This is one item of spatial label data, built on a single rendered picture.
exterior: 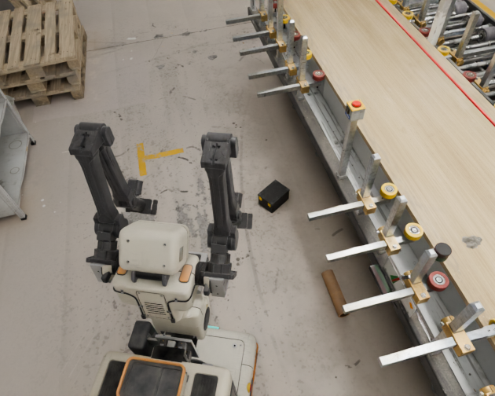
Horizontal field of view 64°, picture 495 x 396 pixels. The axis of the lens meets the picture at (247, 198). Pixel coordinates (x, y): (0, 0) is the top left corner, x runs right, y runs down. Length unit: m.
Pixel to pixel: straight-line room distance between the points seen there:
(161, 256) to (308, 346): 1.47
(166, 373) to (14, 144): 2.83
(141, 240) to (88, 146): 0.34
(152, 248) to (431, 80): 2.08
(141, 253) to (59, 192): 2.30
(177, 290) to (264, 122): 2.54
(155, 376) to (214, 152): 0.89
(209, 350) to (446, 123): 1.82
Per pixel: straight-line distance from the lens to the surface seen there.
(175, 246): 1.30
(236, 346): 2.28
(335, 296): 2.62
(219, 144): 1.19
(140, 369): 1.67
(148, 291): 1.41
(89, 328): 2.84
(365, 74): 2.75
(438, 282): 1.85
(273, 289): 2.69
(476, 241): 2.01
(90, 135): 1.35
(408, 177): 2.15
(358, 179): 2.45
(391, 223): 1.86
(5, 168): 3.81
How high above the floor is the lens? 2.45
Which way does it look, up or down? 52 degrees down
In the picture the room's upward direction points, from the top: 5 degrees counter-clockwise
